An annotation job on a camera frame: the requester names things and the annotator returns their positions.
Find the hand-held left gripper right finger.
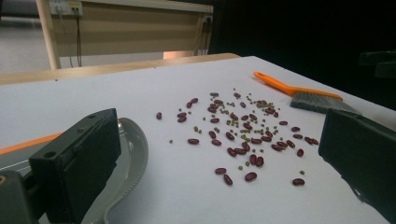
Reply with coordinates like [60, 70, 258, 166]
[318, 107, 396, 224]

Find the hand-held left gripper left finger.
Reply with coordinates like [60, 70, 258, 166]
[28, 107, 122, 224]

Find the grey dustpan with orange edge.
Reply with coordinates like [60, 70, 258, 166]
[0, 117, 149, 224]

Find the orange brush with grey bristles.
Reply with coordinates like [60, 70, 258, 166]
[252, 71, 362, 116]

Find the scatter of red kidney beans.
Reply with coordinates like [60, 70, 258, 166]
[155, 91, 320, 187]

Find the wooden table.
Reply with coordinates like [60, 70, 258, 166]
[0, 52, 241, 87]

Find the beige wooden desk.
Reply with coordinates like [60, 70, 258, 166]
[35, 0, 215, 70]

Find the white power strip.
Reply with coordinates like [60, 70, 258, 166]
[49, 0, 84, 17]

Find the black hanging cable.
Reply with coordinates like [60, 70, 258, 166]
[72, 7, 83, 68]

